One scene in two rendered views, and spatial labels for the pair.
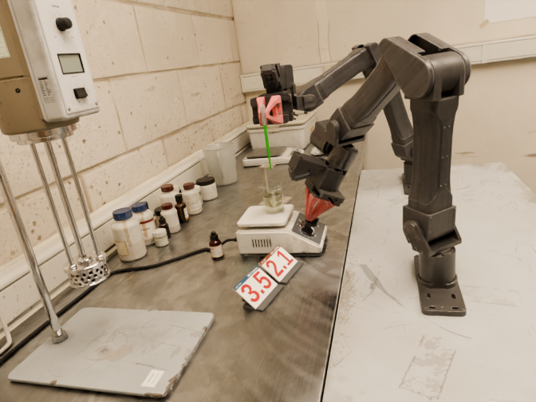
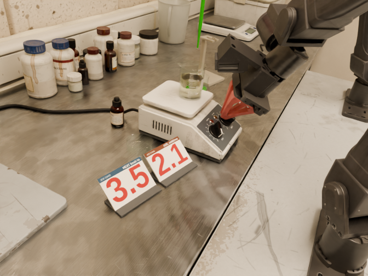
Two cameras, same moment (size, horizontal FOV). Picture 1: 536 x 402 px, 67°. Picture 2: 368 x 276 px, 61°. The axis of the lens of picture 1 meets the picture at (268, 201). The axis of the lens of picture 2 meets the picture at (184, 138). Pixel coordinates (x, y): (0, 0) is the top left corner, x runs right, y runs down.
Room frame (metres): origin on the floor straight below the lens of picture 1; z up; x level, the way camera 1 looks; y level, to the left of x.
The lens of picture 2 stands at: (0.33, -0.08, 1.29)
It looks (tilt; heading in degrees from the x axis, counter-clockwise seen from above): 34 degrees down; 7
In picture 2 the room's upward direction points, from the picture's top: 7 degrees clockwise
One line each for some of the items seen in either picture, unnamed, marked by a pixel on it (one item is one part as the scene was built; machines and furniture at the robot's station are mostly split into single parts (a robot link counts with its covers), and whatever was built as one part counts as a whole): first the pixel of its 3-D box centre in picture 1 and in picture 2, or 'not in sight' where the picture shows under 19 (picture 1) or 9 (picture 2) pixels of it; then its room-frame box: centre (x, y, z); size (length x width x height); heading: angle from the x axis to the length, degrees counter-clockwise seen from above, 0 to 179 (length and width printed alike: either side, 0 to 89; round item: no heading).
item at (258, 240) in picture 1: (278, 230); (187, 118); (0.92, -0.02, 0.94); 0.22 x 0.13 x 0.08; 74
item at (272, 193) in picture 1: (271, 197); (190, 80); (0.93, -0.01, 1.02); 0.06 x 0.05 x 0.08; 107
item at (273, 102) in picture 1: (265, 112); not in sight; (0.97, -0.02, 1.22); 0.09 x 0.07 x 0.07; 163
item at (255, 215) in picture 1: (266, 214); (178, 97); (0.93, 0.01, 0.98); 0.12 x 0.12 x 0.01; 73
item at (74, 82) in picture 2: (160, 238); (74, 82); (1.03, 0.31, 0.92); 0.04 x 0.04 x 0.04
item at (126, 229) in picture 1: (128, 233); (38, 68); (0.99, 0.37, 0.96); 0.07 x 0.07 x 0.13
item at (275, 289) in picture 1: (258, 287); (130, 184); (0.70, 0.04, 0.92); 0.09 x 0.06 x 0.04; 149
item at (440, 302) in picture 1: (436, 266); (346, 242); (0.66, -0.29, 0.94); 0.20 x 0.07 x 0.08; 162
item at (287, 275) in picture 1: (281, 263); (171, 160); (0.79, -0.01, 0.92); 0.09 x 0.06 x 0.04; 149
